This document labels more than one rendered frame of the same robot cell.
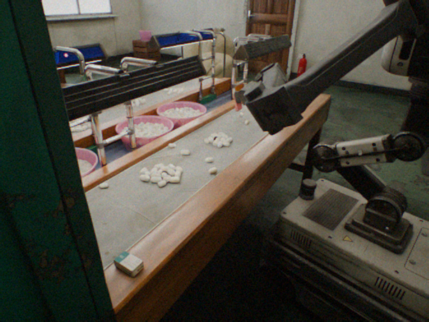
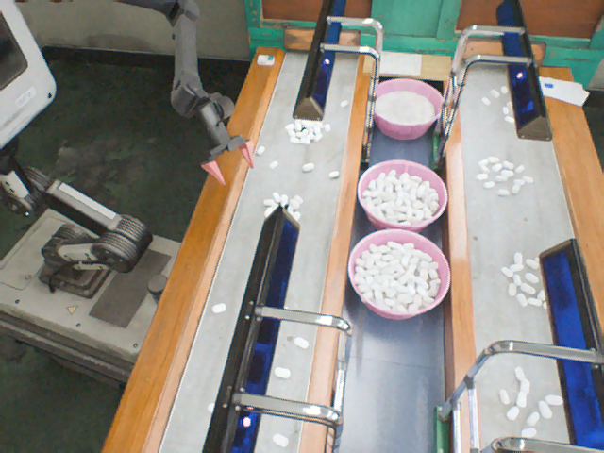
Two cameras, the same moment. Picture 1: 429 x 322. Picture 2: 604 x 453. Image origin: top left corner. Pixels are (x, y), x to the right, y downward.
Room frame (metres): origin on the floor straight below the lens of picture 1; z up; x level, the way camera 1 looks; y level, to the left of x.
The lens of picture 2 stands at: (2.07, -0.30, 1.84)
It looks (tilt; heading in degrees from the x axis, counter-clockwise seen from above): 52 degrees down; 161
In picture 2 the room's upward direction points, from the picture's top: 3 degrees counter-clockwise
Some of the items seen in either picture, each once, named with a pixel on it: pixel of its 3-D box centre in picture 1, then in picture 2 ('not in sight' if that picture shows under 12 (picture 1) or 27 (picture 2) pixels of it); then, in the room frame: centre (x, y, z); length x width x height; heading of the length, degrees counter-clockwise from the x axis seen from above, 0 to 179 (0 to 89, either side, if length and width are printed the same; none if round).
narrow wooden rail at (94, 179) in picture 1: (193, 133); (341, 240); (1.34, 0.11, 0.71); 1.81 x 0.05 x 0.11; 148
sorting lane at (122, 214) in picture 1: (225, 138); (281, 229); (1.25, -0.04, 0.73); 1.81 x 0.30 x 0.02; 148
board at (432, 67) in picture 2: not in sight; (407, 65); (0.73, 0.68, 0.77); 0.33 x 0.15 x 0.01; 58
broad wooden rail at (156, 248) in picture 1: (265, 161); (216, 232); (1.14, -0.22, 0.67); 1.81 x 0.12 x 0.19; 148
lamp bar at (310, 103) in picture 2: (140, 80); (323, 42); (0.91, 0.24, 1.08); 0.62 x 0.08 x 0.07; 148
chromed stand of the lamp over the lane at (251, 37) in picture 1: (251, 75); (296, 401); (1.78, -0.21, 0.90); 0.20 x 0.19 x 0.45; 148
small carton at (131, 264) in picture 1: (128, 263); (265, 59); (0.47, 0.19, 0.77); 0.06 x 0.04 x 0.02; 58
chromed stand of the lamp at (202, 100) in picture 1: (196, 66); (509, 435); (1.99, 0.13, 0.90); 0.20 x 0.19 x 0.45; 148
